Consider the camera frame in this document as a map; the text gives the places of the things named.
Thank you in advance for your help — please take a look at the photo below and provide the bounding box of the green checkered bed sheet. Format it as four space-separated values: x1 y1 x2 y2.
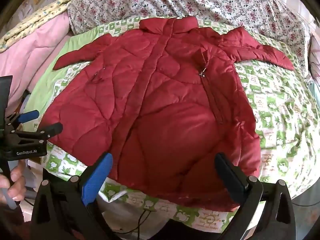
25 15 318 233

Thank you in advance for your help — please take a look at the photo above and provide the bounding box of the black cable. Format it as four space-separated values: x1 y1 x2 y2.
136 206 157 240

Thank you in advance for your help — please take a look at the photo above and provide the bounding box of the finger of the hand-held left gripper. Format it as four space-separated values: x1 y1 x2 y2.
11 122 63 143
5 109 40 126

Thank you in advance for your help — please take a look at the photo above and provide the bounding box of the person's left hand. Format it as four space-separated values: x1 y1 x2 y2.
0 164 27 209

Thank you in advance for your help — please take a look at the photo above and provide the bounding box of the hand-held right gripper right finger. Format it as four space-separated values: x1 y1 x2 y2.
214 152 297 240

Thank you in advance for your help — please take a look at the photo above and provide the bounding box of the red quilted jacket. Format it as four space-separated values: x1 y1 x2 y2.
46 16 295 212

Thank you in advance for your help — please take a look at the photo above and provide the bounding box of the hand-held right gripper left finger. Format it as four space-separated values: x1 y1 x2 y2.
30 152 118 240

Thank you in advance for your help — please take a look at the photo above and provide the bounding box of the yellow floral quilt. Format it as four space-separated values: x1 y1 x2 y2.
0 0 78 53

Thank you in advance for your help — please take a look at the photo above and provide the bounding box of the pink blanket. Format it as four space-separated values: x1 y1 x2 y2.
0 12 73 107

